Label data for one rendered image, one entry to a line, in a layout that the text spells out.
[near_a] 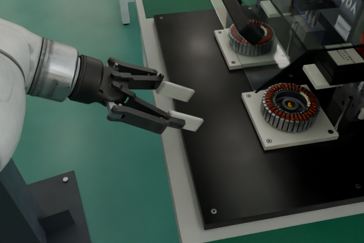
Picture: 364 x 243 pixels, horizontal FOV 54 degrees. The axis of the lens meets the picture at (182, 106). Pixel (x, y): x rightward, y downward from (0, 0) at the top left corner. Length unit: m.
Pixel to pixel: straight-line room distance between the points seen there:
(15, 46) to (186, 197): 0.37
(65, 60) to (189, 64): 0.39
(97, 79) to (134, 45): 1.70
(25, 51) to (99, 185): 1.12
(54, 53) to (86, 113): 1.33
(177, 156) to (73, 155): 1.05
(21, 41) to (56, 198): 1.11
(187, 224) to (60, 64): 0.33
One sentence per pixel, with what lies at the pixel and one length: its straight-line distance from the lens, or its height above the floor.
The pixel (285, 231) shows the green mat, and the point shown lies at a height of 0.75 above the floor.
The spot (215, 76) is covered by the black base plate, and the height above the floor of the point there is 0.77.
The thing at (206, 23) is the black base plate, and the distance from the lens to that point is 1.02.
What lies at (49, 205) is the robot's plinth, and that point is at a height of 0.02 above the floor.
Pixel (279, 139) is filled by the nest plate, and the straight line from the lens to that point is 0.72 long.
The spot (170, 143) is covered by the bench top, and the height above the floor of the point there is 0.75.
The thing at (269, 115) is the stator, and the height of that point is 0.81.
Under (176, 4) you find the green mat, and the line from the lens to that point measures 1.14.
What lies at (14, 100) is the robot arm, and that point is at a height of 1.04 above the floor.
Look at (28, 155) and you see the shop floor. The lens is 1.78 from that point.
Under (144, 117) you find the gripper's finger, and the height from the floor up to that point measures 0.90.
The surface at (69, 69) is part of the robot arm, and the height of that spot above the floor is 0.98.
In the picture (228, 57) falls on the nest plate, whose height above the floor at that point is 0.78.
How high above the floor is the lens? 1.32
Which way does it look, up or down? 46 degrees down
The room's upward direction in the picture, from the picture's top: straight up
